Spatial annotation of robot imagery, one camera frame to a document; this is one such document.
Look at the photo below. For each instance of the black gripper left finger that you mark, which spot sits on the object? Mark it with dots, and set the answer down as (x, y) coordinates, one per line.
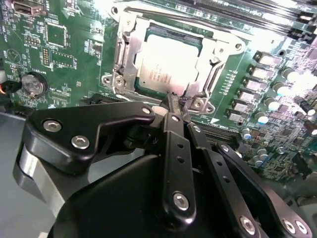
(74, 138)

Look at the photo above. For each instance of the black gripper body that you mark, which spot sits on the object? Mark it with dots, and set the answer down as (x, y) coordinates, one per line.
(111, 210)

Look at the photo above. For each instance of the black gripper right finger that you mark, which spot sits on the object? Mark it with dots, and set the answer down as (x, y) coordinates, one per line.
(223, 173)

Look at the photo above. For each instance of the silver CPU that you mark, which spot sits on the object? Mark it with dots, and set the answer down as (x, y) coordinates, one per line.
(168, 64)

